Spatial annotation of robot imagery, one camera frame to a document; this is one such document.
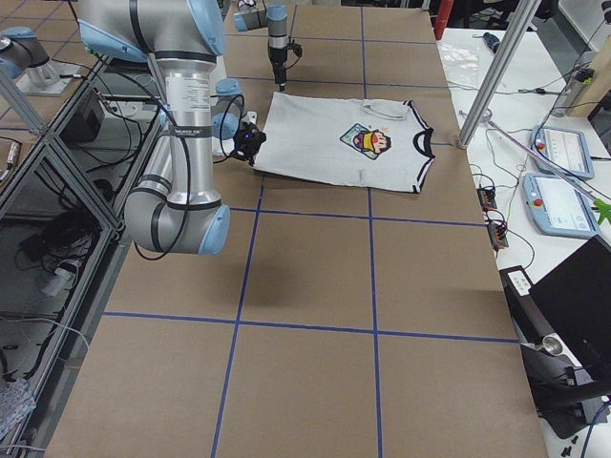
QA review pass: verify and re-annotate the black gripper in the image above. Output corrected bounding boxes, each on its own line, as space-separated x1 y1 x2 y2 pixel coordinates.
267 48 288 92

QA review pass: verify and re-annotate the grey cartoon print t-shirt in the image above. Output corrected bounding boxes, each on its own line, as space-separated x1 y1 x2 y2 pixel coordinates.
254 93 435 194

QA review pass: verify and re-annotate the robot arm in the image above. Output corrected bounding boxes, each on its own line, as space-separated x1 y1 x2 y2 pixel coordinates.
233 1 290 92
76 1 230 260

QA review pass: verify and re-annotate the clear plastic bag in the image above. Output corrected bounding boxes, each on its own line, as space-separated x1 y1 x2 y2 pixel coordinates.
437 41 494 89

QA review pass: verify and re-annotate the red object at edge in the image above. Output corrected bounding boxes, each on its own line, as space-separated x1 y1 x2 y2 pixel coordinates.
433 0 453 40

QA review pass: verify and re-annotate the far blue teach pendant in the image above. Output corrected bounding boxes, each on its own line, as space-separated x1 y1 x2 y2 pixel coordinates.
531 125 595 179

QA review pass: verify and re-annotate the blue teach pendant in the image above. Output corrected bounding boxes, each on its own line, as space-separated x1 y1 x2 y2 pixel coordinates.
531 125 595 179
522 173 601 239

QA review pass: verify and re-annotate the near blue teach pendant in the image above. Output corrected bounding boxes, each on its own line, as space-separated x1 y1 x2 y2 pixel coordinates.
522 173 601 239

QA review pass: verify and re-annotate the metal reacher grabber tool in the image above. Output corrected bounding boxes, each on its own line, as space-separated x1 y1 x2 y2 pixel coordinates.
480 109 602 196

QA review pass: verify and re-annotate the black laptop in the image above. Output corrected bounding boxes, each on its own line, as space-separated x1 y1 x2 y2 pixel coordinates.
530 236 610 380

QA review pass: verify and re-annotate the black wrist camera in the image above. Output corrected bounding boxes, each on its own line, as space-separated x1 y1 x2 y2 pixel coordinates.
230 121 266 166
286 40 303 65

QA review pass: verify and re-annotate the aluminium frame post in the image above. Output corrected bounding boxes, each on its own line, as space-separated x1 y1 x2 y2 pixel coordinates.
457 0 541 149

